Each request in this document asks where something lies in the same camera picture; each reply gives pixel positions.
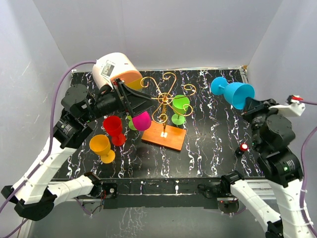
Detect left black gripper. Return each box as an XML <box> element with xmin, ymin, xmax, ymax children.
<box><xmin>82</xmin><ymin>78</ymin><xmax>158</xmax><ymax>123</ymax></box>

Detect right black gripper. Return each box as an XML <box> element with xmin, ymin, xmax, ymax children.
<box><xmin>239</xmin><ymin>97</ymin><xmax>283</xmax><ymax>151</ymax></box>

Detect blue wine glass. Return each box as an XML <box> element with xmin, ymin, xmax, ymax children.
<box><xmin>211</xmin><ymin>77</ymin><xmax>255</xmax><ymax>110</ymax></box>

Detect magenta wine glass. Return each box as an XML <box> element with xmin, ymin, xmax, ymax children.
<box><xmin>132</xmin><ymin>111</ymin><xmax>152</xmax><ymax>131</ymax></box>

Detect red wine glass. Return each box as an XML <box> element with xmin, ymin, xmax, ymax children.
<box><xmin>103</xmin><ymin>116</ymin><xmax>126</xmax><ymax>146</ymax></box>

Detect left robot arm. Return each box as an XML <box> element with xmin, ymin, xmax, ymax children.
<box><xmin>1</xmin><ymin>79</ymin><xmax>155</xmax><ymax>221</ymax></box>

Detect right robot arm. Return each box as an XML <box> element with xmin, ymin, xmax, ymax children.
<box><xmin>220</xmin><ymin>95</ymin><xmax>317</xmax><ymax>238</ymax></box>

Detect light green wine glass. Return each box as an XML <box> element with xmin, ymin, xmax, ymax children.
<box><xmin>127</xmin><ymin>116</ymin><xmax>137</xmax><ymax>130</ymax></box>

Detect orange wine glass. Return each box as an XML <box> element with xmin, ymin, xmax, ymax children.
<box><xmin>89</xmin><ymin>134</ymin><xmax>115</xmax><ymax>164</ymax></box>

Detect round mini drawer cabinet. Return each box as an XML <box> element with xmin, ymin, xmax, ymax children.
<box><xmin>98</xmin><ymin>53</ymin><xmax>143</xmax><ymax>91</ymax></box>

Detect red push button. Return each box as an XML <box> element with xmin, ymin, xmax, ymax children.
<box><xmin>235</xmin><ymin>143</ymin><xmax>248</xmax><ymax>156</ymax></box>

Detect gold wire glass rack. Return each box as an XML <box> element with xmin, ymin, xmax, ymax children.
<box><xmin>141</xmin><ymin>72</ymin><xmax>197</xmax><ymax>152</ymax></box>

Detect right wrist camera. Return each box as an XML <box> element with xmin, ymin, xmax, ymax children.
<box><xmin>269</xmin><ymin>95</ymin><xmax>306</xmax><ymax>117</ymax></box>

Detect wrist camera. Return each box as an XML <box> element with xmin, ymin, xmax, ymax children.
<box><xmin>93</xmin><ymin>59</ymin><xmax>115</xmax><ymax>88</ymax></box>
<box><xmin>269</xmin><ymin>95</ymin><xmax>306</xmax><ymax>117</ymax></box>

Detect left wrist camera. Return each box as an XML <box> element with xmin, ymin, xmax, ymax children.
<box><xmin>93</xmin><ymin>59</ymin><xmax>115</xmax><ymax>88</ymax></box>

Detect black table front bracket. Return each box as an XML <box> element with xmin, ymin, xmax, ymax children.
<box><xmin>79</xmin><ymin>173</ymin><xmax>246</xmax><ymax>210</ymax></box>

